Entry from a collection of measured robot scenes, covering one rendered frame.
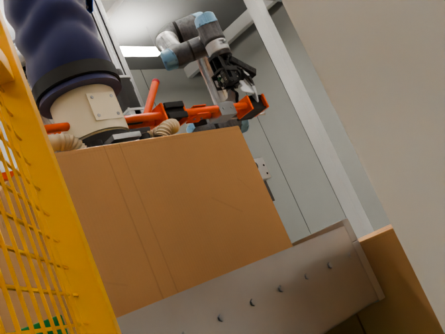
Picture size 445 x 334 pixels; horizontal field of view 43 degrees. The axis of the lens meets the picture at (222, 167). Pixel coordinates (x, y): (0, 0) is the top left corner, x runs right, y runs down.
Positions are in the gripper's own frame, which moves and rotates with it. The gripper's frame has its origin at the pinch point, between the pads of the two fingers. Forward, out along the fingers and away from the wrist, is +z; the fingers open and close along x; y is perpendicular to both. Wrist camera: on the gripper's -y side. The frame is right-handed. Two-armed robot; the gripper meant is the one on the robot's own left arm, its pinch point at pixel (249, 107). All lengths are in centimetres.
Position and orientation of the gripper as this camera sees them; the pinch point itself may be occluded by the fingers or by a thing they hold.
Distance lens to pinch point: 189.4
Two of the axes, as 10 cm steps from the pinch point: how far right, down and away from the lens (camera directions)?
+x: 5.9, -4.1, -7.0
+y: -7.1, 1.5, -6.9
